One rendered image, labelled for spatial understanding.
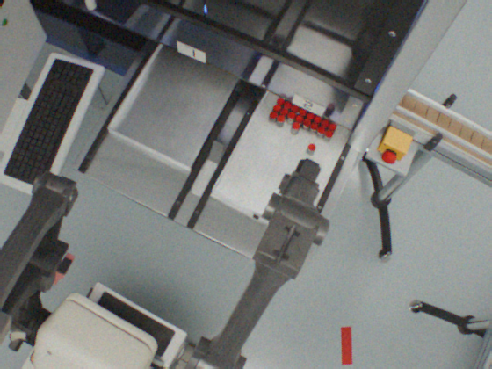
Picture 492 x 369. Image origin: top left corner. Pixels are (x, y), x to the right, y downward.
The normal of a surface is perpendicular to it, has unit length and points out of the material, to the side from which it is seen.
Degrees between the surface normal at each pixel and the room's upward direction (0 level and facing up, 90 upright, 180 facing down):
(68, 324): 42
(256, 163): 0
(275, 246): 16
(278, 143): 0
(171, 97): 0
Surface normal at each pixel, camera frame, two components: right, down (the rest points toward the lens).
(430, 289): 0.04, -0.25
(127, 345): 0.34, -0.76
